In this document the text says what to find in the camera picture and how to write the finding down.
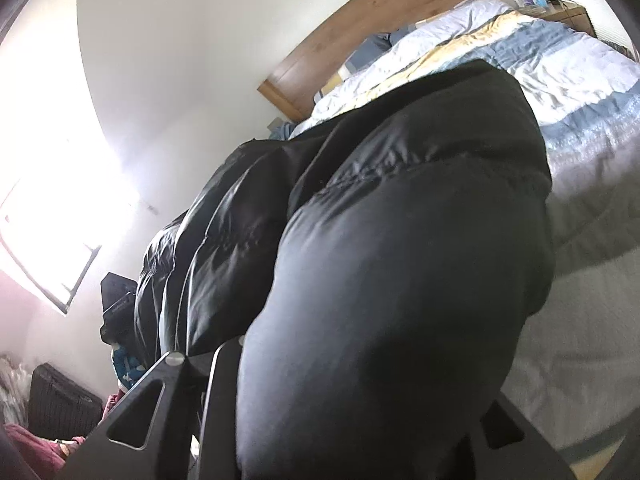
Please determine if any wooden nightstand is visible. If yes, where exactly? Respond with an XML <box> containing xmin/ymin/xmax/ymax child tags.
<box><xmin>520</xmin><ymin>2</ymin><xmax>599</xmax><ymax>39</ymax></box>

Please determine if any pink cloth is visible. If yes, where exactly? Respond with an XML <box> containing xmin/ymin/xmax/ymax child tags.
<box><xmin>5</xmin><ymin>422</ymin><xmax>90</xmax><ymax>472</ymax></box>

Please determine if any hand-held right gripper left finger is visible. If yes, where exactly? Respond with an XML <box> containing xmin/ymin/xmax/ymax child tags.
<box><xmin>60</xmin><ymin>337</ymin><xmax>244</xmax><ymax>480</ymax></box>

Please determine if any black puffer jacket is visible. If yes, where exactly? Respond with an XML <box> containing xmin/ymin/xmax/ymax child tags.
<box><xmin>132</xmin><ymin>59</ymin><xmax>557</xmax><ymax>480</ymax></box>

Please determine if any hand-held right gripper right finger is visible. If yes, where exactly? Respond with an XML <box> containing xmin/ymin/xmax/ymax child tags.
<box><xmin>470</xmin><ymin>394</ymin><xmax>577</xmax><ymax>480</ymax></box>

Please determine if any wooden headboard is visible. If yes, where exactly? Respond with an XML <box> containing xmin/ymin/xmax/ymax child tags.
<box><xmin>257</xmin><ymin>0</ymin><xmax>501</xmax><ymax>123</ymax></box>

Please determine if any blue printed cloth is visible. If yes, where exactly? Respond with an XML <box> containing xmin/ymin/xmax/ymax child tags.
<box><xmin>111</xmin><ymin>344</ymin><xmax>149</xmax><ymax>392</ymax></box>

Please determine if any window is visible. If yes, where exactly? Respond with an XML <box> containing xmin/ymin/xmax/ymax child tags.
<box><xmin>0</xmin><ymin>175</ymin><xmax>103</xmax><ymax>316</ymax></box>

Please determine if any black bag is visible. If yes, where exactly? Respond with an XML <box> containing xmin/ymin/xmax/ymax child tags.
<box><xmin>99</xmin><ymin>272</ymin><xmax>141</xmax><ymax>346</ymax></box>

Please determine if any black suitcase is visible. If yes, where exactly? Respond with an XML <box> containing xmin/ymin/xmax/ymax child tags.
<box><xmin>27</xmin><ymin>362</ymin><xmax>106</xmax><ymax>443</ymax></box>

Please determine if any white plastic bag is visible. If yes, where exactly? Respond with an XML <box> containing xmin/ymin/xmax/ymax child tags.
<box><xmin>0</xmin><ymin>355</ymin><xmax>30</xmax><ymax>427</ymax></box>

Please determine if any striped duvet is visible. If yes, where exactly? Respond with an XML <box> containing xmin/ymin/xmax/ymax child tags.
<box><xmin>290</xmin><ymin>0</ymin><xmax>640</xmax><ymax>461</ymax></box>

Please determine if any blue pillow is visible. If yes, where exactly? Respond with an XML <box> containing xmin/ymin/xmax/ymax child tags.
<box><xmin>349</xmin><ymin>32</ymin><xmax>407</xmax><ymax>80</ymax></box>

